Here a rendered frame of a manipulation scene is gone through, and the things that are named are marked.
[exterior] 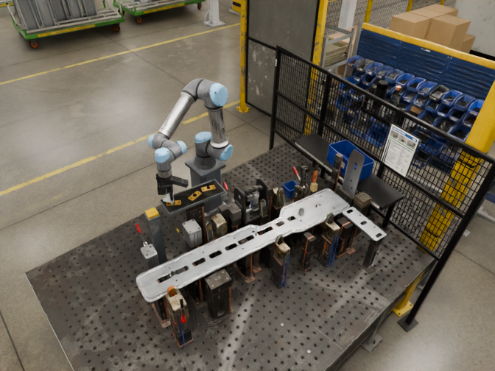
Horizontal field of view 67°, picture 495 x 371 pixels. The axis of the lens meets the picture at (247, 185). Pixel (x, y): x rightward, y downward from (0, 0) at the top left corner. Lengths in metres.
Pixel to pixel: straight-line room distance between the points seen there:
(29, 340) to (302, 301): 2.03
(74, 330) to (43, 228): 1.84
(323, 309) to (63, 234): 2.55
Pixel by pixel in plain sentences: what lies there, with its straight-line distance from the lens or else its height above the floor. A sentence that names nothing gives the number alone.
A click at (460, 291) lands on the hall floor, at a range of 3.68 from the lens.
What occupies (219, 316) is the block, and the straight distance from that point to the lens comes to 2.21.
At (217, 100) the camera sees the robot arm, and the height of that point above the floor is 1.68.
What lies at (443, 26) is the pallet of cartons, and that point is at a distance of 6.44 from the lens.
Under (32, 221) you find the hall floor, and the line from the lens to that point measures 4.18.
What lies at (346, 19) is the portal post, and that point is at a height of 0.92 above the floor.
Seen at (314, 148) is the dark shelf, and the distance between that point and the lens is 2.91.
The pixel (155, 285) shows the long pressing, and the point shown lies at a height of 1.00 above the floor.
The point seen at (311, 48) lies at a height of 1.22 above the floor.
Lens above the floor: 2.64
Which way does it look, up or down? 40 degrees down
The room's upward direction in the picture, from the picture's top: 2 degrees clockwise
